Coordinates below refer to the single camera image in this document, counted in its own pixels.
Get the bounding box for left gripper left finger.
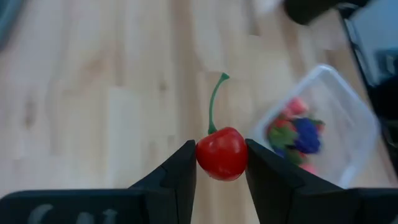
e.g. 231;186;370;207
0;139;198;224

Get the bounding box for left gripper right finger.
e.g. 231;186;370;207
244;138;398;224

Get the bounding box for pink peach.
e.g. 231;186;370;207
284;96;310;117
297;162;318;175

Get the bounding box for purple grape bunch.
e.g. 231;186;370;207
291;117;323;155

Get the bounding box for red strawberry green leaves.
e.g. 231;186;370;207
266;117;299;151

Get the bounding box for red cherry green stem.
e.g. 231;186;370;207
195;72;249;182

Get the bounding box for clear plastic tupperware container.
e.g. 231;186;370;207
248;63;382;189

